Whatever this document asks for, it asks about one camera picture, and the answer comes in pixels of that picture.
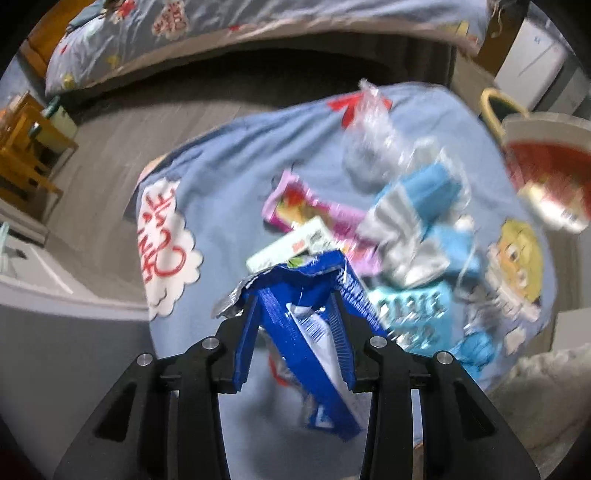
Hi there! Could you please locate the blue face mask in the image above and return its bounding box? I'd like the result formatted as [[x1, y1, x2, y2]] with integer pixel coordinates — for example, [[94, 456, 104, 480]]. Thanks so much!
[[369, 154, 472, 232]]

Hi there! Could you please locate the printed blue bed quilt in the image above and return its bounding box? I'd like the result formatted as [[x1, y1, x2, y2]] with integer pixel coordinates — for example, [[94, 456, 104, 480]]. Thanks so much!
[[44, 0, 490, 97]]

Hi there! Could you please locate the light blue wrapper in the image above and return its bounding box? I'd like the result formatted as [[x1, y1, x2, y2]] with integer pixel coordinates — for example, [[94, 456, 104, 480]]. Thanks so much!
[[369, 281, 457, 356]]

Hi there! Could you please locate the blue and white snack wrapper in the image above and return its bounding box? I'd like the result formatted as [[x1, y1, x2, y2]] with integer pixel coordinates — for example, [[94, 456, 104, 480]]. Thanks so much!
[[212, 249, 389, 441]]

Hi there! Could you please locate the white cabinet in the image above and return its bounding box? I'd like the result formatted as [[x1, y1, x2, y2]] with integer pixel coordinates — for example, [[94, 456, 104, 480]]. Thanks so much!
[[494, 14, 578, 112]]

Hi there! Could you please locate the wooden chair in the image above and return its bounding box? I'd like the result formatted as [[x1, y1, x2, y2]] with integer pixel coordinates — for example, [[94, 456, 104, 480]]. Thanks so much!
[[0, 92, 79, 217]]

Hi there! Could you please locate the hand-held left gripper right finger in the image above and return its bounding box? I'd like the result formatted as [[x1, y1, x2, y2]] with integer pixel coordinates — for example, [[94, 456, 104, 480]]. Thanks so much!
[[323, 291, 541, 480]]

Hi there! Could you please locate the red and white paper cup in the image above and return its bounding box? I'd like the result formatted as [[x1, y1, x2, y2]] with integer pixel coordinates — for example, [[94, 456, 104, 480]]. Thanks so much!
[[501, 113, 591, 234]]

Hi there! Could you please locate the clear plastic bag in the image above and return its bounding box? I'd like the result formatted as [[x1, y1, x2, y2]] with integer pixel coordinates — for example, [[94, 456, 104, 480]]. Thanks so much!
[[342, 78, 444, 195]]

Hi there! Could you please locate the mint green container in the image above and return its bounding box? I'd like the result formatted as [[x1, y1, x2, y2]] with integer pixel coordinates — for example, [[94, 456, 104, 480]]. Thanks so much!
[[44, 96, 78, 149]]

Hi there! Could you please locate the white and green carton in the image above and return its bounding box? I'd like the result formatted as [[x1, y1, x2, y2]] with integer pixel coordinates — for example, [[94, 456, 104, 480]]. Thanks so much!
[[246, 217, 342, 274]]

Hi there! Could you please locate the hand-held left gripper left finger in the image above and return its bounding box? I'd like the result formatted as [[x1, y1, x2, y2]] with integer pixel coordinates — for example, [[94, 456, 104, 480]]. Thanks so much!
[[53, 291, 273, 480]]

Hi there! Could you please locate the silver foil wrapper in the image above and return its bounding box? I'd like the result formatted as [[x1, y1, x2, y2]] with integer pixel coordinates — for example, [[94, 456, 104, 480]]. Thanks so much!
[[360, 203, 452, 288]]

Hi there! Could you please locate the dark bin with yellow rim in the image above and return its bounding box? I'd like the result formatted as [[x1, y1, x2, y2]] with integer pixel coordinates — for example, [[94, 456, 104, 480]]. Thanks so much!
[[479, 88, 532, 139]]

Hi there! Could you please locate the white fluffy cloth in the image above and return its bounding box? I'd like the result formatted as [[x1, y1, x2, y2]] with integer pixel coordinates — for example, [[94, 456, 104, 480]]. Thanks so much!
[[489, 344, 591, 462]]

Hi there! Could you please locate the pink snack wrapper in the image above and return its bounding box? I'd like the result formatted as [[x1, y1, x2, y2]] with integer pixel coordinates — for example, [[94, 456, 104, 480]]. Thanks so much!
[[262, 170, 384, 273]]

